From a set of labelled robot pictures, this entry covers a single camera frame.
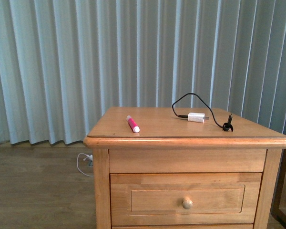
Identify pink marker white caps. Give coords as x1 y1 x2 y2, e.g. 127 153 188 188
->
126 115 140 133

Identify wooden drawer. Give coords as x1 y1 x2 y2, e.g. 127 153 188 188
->
112 224 253 229
110 173 261 226

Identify round wooden drawer knob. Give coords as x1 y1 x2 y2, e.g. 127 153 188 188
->
182 197 193 210

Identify white usb charger block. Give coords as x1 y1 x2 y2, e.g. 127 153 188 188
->
187 113 209 123

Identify wooden nightstand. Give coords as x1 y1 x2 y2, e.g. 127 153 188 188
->
84 107 286 229

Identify light green pleated curtain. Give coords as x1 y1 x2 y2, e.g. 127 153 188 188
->
0 0 286 144

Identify white floor cable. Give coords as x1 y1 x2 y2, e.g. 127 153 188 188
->
76 153 94 177

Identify black usb cable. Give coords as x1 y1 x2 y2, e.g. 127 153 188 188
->
172 93 235 132

